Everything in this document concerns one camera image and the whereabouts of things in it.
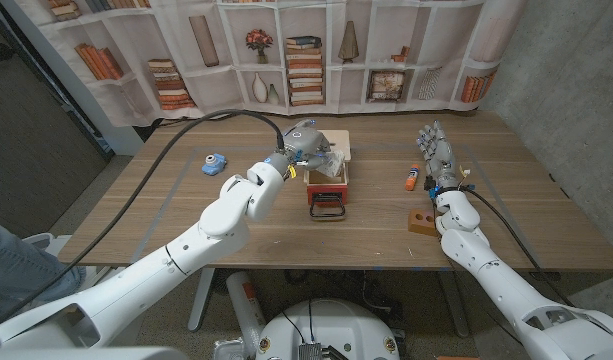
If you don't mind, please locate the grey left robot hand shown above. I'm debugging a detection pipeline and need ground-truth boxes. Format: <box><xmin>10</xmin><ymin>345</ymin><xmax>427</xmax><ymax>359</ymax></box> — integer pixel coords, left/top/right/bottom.
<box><xmin>265</xmin><ymin>118</ymin><xmax>335</xmax><ymax>174</ymax></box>

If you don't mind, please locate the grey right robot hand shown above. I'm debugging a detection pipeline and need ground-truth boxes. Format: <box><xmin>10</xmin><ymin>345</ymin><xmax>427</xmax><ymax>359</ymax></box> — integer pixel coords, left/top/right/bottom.
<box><xmin>416</xmin><ymin>119</ymin><xmax>460</xmax><ymax>189</ymax></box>

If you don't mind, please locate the white patterned pen bag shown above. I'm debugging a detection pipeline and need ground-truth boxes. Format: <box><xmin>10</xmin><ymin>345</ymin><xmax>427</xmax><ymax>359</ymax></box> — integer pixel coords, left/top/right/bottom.
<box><xmin>313</xmin><ymin>148</ymin><xmax>347</xmax><ymax>178</ymax></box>

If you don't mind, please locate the orange glue stick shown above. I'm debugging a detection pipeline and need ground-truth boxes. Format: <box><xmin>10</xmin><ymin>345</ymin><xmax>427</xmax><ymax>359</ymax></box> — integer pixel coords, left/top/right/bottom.
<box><xmin>404</xmin><ymin>163</ymin><xmax>421</xmax><ymax>192</ymax></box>

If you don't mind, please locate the wooden drawer with red front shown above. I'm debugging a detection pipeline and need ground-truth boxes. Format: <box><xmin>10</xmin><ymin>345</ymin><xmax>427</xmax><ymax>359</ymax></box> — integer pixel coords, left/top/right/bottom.
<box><xmin>304</xmin><ymin>162</ymin><xmax>350</xmax><ymax>222</ymax></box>

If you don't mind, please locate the brown toy brick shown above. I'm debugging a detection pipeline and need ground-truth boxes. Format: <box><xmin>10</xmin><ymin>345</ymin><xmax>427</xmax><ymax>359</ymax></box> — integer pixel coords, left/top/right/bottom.
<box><xmin>407</xmin><ymin>207</ymin><xmax>440</xmax><ymax>238</ymax></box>

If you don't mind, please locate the light wooden box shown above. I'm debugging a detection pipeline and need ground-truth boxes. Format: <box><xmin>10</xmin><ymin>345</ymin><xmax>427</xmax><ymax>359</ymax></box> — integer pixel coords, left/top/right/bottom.
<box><xmin>318</xmin><ymin>129</ymin><xmax>352</xmax><ymax>162</ymax></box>

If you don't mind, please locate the printed bookshelf backdrop cloth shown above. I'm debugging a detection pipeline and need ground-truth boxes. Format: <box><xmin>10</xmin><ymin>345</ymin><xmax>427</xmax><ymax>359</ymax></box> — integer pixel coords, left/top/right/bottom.
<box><xmin>5</xmin><ymin>0</ymin><xmax>530</xmax><ymax>129</ymax></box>

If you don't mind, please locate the grey table leg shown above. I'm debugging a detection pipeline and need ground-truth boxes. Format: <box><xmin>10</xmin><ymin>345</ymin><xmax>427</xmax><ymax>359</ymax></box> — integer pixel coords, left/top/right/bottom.
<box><xmin>438</xmin><ymin>272</ymin><xmax>470</xmax><ymax>337</ymax></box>

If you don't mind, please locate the white cylinder with orange label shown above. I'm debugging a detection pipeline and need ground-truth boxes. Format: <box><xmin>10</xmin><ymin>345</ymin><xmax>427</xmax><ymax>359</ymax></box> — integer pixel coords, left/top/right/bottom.
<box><xmin>225</xmin><ymin>271</ymin><xmax>267</xmax><ymax>351</ymax></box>

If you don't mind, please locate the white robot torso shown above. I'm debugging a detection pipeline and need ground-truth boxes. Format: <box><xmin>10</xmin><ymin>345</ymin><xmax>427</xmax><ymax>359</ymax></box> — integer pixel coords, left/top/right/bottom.
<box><xmin>255</xmin><ymin>298</ymin><xmax>401</xmax><ymax>360</ymax></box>

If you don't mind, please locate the white table leg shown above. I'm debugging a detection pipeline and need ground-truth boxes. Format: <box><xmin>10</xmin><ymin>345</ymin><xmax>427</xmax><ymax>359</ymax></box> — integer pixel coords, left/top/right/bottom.
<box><xmin>187</xmin><ymin>267</ymin><xmax>217</xmax><ymax>332</ymax></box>

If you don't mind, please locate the person in blue jeans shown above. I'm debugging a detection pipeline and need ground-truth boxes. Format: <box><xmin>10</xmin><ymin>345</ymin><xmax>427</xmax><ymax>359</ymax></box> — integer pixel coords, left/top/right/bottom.
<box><xmin>0</xmin><ymin>217</ymin><xmax>87</xmax><ymax>326</ymax></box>

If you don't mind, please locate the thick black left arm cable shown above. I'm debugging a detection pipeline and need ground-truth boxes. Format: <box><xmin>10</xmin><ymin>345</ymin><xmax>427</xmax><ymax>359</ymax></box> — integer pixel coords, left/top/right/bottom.
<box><xmin>0</xmin><ymin>108</ymin><xmax>286</xmax><ymax>331</ymax></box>

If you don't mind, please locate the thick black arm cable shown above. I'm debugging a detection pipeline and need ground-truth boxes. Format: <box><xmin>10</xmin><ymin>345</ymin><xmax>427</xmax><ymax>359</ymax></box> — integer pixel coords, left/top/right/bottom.
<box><xmin>459</xmin><ymin>183</ymin><xmax>575</xmax><ymax>307</ymax></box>
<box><xmin>0</xmin><ymin>108</ymin><xmax>286</xmax><ymax>331</ymax></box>

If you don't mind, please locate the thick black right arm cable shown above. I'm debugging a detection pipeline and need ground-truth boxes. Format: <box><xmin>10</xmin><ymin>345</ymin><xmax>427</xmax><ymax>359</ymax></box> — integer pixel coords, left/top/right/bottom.
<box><xmin>459</xmin><ymin>183</ymin><xmax>575</xmax><ymax>307</ymax></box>

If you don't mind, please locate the blue toy camera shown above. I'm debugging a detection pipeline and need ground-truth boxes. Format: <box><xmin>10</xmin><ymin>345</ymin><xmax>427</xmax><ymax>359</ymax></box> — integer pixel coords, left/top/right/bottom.
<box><xmin>201</xmin><ymin>153</ymin><xmax>228</xmax><ymax>177</ymax></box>

